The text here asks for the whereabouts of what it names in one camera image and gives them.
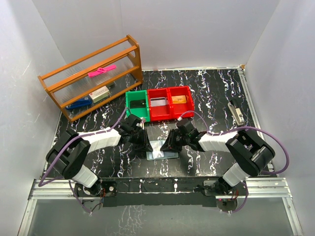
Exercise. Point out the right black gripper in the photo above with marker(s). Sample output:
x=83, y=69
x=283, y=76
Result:
x=170, y=145

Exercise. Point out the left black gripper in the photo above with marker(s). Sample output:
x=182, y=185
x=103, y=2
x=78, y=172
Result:
x=144, y=145

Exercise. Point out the green card holder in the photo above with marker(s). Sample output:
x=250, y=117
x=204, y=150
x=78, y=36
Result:
x=157, y=154

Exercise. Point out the silver credit card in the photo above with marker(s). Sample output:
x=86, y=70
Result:
x=158, y=101

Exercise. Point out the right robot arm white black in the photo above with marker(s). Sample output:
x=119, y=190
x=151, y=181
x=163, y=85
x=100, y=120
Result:
x=251, y=153

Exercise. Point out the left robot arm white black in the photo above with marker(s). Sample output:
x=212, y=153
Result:
x=68, y=154

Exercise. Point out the orange card in bin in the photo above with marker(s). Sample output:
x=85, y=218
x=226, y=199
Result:
x=179, y=99

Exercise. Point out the black card in bin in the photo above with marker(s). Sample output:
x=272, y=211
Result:
x=134, y=104

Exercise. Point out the green plastic bin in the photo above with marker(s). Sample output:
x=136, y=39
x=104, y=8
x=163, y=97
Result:
x=139, y=112

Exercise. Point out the middle red plastic bin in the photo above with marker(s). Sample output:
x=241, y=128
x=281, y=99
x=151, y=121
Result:
x=162, y=112

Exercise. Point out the red plastic bin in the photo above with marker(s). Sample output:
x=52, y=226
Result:
x=178, y=109
x=162, y=112

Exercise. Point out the right red plastic bin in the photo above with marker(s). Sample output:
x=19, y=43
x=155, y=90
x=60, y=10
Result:
x=178, y=109

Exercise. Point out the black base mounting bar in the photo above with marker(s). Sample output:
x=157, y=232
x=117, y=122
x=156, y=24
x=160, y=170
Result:
x=163, y=191

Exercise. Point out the black grey stapler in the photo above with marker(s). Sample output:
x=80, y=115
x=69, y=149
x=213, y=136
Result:
x=236, y=112

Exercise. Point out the white red box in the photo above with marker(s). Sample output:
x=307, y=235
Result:
x=99, y=94

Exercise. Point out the blue stapler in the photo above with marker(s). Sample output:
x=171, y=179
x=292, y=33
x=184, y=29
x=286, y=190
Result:
x=85, y=101

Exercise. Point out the pink plastic clip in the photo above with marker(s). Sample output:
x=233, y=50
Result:
x=101, y=70

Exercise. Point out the wooden shelf rack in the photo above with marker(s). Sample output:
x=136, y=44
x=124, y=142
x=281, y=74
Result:
x=71, y=82

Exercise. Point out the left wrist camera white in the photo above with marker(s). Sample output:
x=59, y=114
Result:
x=142, y=123

